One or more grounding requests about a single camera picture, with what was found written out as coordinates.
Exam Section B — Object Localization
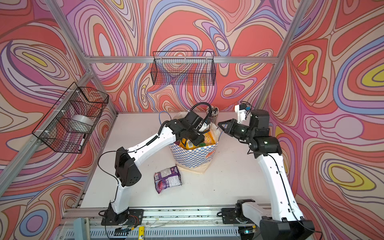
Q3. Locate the yellow mango snack bag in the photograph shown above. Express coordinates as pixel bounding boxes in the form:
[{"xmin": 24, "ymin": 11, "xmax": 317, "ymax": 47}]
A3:
[{"xmin": 179, "ymin": 132, "xmax": 216, "ymax": 150}]

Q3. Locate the checkered paper bag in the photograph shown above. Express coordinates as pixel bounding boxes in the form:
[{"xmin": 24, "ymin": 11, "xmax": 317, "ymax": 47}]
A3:
[{"xmin": 169, "ymin": 122, "xmax": 221, "ymax": 174}]

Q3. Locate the purple berries snack bag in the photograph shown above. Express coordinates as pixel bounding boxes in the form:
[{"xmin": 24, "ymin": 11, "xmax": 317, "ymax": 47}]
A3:
[{"xmin": 154, "ymin": 166, "xmax": 183, "ymax": 194}]

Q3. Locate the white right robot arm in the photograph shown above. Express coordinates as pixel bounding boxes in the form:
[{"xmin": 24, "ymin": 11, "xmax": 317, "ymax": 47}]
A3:
[{"xmin": 218, "ymin": 104, "xmax": 315, "ymax": 240}]

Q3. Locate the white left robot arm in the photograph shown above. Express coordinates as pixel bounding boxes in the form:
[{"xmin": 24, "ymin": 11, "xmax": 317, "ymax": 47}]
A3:
[{"xmin": 111, "ymin": 111, "xmax": 211, "ymax": 215}]

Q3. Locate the cup of straws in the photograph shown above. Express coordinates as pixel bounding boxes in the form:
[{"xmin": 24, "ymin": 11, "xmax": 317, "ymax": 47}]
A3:
[{"xmin": 206, "ymin": 106, "xmax": 219, "ymax": 118}]

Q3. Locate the silver bowl in basket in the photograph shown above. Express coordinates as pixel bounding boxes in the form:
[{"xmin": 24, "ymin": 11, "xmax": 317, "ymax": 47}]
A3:
[{"xmin": 72, "ymin": 115, "xmax": 94, "ymax": 127}]

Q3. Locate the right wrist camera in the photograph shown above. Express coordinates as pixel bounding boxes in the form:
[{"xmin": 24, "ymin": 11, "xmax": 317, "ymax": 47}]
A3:
[{"xmin": 235, "ymin": 101, "xmax": 252, "ymax": 124}]

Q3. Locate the black wire basket back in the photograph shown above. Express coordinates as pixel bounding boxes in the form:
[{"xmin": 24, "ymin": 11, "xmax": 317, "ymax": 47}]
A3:
[{"xmin": 151, "ymin": 50, "xmax": 216, "ymax": 86}]

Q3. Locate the black wire basket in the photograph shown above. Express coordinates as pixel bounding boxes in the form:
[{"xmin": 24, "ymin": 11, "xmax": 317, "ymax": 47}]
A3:
[
  {"xmin": 151, "ymin": 50, "xmax": 216, "ymax": 86},
  {"xmin": 32, "ymin": 83, "xmax": 109, "ymax": 154}
]

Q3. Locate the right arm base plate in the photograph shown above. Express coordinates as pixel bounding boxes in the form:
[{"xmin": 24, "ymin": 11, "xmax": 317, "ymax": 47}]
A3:
[{"xmin": 217, "ymin": 208, "xmax": 253, "ymax": 225}]

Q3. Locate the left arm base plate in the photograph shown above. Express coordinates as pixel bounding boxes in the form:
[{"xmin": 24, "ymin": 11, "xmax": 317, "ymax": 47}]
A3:
[{"xmin": 99, "ymin": 206, "xmax": 144, "ymax": 227}]

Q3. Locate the black wire basket left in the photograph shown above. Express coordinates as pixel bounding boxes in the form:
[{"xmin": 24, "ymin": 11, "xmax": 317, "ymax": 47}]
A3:
[{"xmin": 32, "ymin": 83, "xmax": 109, "ymax": 154}]

